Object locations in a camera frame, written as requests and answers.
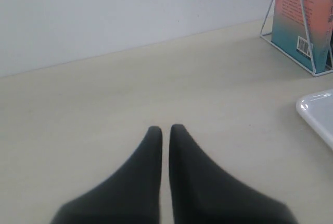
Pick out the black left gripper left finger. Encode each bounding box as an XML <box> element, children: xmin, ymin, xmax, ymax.
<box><xmin>52</xmin><ymin>126</ymin><xmax>163</xmax><ymax>223</ymax></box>

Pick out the pink and teal book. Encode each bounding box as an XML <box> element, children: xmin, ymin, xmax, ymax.
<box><xmin>270</xmin><ymin>0</ymin><xmax>333</xmax><ymax>74</ymax></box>

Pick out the white plastic tray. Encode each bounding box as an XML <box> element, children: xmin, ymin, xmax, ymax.
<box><xmin>296</xmin><ymin>89</ymin><xmax>333</xmax><ymax>149</ymax></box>

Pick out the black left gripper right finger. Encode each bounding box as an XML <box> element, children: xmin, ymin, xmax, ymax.
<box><xmin>169</xmin><ymin>124</ymin><xmax>298</xmax><ymax>223</ymax></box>

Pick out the white wire book rack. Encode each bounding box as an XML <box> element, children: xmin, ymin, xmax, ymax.
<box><xmin>259</xmin><ymin>0</ymin><xmax>333</xmax><ymax>78</ymax></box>

